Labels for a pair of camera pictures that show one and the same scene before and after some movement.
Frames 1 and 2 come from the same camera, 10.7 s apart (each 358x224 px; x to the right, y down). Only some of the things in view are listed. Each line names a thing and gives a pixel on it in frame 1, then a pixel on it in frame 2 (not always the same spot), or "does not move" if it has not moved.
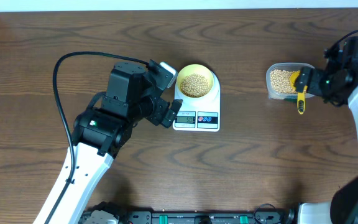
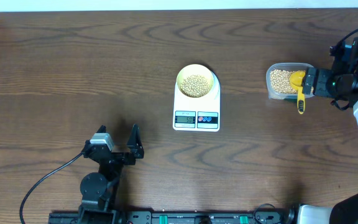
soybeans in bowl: (195, 86) does not move
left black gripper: (161, 106) → (133, 144)
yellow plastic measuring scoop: (301, 98) does not move
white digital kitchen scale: (199, 114) does not move
